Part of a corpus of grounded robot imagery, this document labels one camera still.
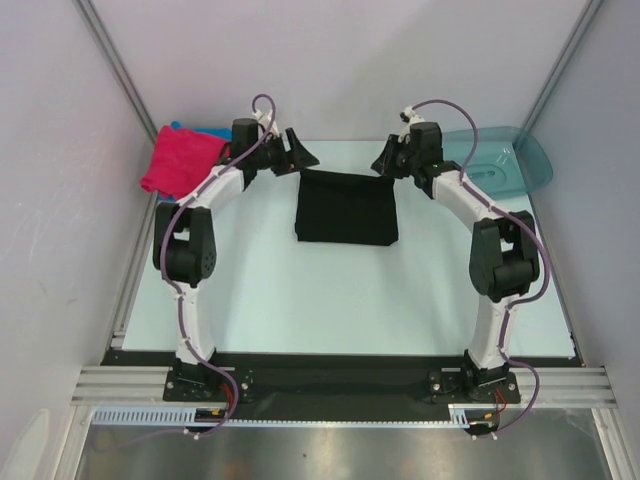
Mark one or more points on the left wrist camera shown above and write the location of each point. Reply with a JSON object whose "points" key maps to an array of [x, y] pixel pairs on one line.
{"points": [[266, 120]]}

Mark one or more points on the left white cable duct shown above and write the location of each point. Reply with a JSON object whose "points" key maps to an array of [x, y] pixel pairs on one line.
{"points": [[162, 416]]}

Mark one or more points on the black t shirt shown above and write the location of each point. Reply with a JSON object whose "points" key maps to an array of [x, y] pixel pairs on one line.
{"points": [[345, 208]]}

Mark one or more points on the right aluminium corner post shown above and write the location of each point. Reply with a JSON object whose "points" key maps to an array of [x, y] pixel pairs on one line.
{"points": [[578, 33]]}

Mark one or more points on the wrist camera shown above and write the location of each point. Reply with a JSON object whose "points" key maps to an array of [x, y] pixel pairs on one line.
{"points": [[409, 117], [266, 120]]}

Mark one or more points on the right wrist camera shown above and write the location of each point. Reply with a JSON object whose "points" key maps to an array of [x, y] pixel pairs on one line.
{"points": [[409, 117]]}

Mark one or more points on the left aluminium corner post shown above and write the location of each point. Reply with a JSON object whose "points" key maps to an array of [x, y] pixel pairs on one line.
{"points": [[114, 61]]}

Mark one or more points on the right white cable duct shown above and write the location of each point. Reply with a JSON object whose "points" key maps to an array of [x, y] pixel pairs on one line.
{"points": [[478, 414]]}

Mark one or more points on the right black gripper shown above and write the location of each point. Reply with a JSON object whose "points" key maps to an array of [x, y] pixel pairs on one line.
{"points": [[385, 164]]}

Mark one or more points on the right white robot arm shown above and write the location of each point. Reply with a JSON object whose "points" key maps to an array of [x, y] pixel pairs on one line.
{"points": [[504, 256]]}

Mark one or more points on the pink folded t shirt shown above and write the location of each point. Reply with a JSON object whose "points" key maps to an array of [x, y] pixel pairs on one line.
{"points": [[180, 160]]}

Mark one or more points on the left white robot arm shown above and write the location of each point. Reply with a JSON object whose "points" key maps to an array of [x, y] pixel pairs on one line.
{"points": [[184, 248]]}

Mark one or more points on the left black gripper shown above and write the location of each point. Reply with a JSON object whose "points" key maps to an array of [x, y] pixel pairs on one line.
{"points": [[296, 158]]}

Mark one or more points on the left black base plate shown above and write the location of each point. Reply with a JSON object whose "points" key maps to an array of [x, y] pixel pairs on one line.
{"points": [[198, 384]]}

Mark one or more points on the blue folded t shirt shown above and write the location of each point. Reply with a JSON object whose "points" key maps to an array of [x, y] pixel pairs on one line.
{"points": [[210, 131]]}

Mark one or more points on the white cable duct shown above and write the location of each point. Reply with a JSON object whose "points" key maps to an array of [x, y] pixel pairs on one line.
{"points": [[478, 414], [162, 416]]}

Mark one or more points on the teal plastic bin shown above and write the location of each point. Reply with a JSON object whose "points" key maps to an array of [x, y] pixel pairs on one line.
{"points": [[508, 162]]}

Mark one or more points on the aluminium corner post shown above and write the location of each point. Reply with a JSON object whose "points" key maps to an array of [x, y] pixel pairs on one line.
{"points": [[578, 33], [114, 61]]}

